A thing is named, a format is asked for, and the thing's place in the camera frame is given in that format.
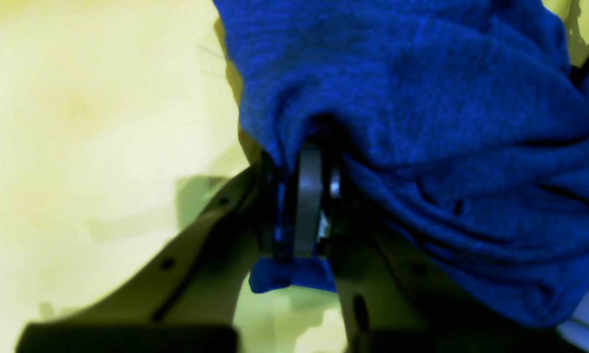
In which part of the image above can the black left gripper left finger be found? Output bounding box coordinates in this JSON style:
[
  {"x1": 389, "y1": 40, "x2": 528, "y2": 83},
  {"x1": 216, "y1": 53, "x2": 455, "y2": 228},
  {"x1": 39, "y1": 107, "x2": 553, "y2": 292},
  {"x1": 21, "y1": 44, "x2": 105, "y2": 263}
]
[{"x1": 16, "y1": 164, "x2": 295, "y2": 353}]

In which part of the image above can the yellow table cloth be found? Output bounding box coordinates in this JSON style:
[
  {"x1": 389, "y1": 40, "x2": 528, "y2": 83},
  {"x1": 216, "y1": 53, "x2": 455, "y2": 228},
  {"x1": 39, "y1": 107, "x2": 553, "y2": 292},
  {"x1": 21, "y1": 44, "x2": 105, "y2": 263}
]
[{"x1": 0, "y1": 0, "x2": 589, "y2": 353}]

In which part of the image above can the dark blue long-sleeve shirt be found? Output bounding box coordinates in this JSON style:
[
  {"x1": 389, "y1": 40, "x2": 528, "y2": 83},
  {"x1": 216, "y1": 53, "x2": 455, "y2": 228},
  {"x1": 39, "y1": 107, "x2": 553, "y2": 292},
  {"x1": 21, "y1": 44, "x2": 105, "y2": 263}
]
[{"x1": 214, "y1": 0, "x2": 589, "y2": 328}]

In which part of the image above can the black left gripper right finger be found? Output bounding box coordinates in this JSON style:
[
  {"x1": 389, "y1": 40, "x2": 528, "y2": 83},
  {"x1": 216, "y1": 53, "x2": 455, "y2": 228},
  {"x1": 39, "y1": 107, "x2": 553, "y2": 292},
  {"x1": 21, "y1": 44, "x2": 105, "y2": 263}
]
[{"x1": 294, "y1": 143, "x2": 577, "y2": 353}]

